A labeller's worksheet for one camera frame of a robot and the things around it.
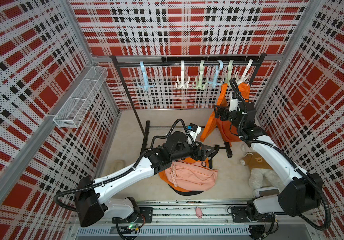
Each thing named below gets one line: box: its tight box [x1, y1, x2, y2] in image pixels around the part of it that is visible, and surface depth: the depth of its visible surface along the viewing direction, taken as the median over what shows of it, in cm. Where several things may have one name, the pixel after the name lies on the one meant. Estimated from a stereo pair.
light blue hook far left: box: [136, 61, 155, 91], surface depth 62 cm
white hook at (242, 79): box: [235, 59, 254, 85], surface depth 69 cm
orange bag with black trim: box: [159, 157, 213, 196], surface depth 82 cm
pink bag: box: [165, 160, 218, 192], surface depth 81 cm
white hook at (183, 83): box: [175, 60, 190, 90], surface depth 68 cm
